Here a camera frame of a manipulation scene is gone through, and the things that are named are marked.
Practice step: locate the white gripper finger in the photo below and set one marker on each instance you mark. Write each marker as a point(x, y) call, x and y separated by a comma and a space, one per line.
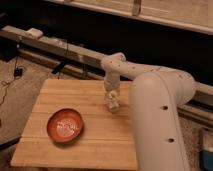
point(115, 97)
point(107, 98)

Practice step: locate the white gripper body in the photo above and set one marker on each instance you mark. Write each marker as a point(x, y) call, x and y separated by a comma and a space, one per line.
point(112, 86)

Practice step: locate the small white bottle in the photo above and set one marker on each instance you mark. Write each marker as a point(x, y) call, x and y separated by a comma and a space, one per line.
point(112, 106)

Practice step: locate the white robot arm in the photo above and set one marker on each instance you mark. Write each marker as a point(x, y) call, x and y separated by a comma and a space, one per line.
point(155, 94)

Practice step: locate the orange ceramic bowl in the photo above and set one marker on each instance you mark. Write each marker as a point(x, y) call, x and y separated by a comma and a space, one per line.
point(65, 125)

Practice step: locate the long wooden beam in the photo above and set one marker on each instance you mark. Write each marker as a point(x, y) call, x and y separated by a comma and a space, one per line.
point(66, 50)

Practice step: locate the wooden board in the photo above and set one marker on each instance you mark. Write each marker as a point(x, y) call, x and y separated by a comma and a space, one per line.
point(106, 141)

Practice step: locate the white block on beam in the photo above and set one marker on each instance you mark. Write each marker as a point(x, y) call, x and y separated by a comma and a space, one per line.
point(34, 33)

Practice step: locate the blue white box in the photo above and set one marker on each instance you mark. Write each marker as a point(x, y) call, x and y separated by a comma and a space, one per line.
point(206, 152)

